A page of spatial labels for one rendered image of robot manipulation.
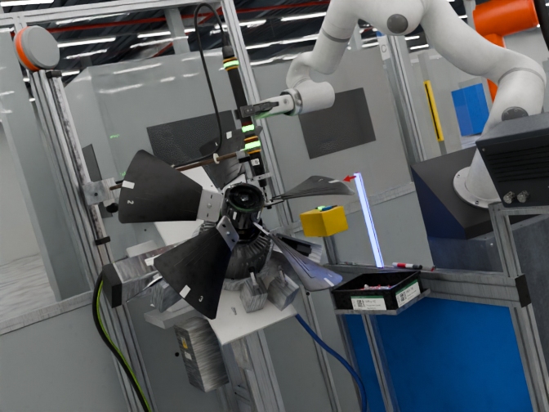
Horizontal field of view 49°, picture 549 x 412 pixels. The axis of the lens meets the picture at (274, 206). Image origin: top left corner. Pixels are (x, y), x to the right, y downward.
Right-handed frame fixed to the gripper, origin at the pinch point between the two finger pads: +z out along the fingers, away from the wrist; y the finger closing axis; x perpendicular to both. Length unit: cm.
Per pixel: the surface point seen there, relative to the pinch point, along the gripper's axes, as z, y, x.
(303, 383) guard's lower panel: -32, 70, -116
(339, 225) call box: -38, 21, -45
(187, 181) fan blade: 21.2, 4.7, -15.8
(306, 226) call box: -31, 33, -44
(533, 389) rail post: -35, -53, -91
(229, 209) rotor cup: 15.0, -5.7, -26.4
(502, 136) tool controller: -29, -66, -23
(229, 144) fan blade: -0.7, 17.0, -7.6
